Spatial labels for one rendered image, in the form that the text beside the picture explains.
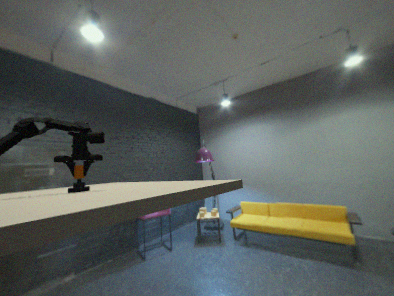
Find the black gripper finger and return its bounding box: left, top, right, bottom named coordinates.
left=83, top=161, right=95, bottom=176
left=63, top=162, right=76, bottom=177

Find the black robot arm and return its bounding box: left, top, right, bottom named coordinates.
left=0, top=117, right=105, bottom=156

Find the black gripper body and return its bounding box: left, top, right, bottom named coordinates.
left=54, top=143, right=103, bottom=162

